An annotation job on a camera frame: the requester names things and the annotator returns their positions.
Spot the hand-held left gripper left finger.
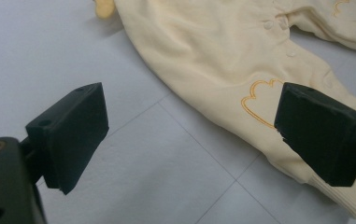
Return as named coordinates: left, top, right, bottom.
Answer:
left=20, top=81, right=110, bottom=196

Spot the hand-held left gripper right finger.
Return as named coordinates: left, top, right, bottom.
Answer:
left=274, top=81, right=356, bottom=188

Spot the cream baby romper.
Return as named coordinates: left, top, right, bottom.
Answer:
left=93, top=0, right=356, bottom=219

